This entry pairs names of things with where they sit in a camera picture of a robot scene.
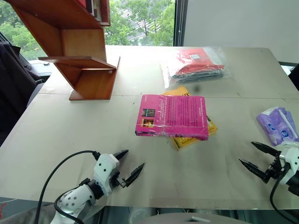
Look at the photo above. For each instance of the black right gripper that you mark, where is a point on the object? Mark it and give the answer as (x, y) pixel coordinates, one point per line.
(275, 169)

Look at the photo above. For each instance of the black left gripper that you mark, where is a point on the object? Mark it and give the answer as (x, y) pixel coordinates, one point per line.
(116, 178)

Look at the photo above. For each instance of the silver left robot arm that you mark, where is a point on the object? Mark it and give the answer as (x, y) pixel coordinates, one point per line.
(74, 198)

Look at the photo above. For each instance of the yellow paperback book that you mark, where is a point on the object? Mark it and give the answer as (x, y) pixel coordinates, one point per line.
(187, 142)

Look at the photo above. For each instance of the pink paperback book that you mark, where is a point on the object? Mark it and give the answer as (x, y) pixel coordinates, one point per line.
(177, 114)

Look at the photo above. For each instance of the brown wooden bookshelf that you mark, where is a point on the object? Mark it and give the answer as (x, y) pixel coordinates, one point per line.
(81, 44)

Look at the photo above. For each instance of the purple tissue pack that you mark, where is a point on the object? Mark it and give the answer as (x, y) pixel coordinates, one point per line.
(278, 126)

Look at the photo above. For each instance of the dark object beside table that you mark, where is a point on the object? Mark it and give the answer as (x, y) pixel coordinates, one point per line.
(294, 78)

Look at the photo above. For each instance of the clear plastic bag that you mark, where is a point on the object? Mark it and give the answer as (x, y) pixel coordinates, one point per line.
(217, 58)

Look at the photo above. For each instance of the red folded garment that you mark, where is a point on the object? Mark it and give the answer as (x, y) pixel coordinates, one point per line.
(194, 63)

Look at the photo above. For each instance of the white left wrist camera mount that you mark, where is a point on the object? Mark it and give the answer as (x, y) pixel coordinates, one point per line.
(104, 168)

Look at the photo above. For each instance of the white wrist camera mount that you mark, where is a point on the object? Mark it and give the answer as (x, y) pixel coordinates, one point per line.
(292, 158)
(104, 168)

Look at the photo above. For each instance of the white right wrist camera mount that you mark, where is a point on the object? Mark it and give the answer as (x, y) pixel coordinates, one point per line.
(292, 158)

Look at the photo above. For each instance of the black window frame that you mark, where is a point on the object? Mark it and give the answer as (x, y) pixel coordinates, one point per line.
(180, 23)

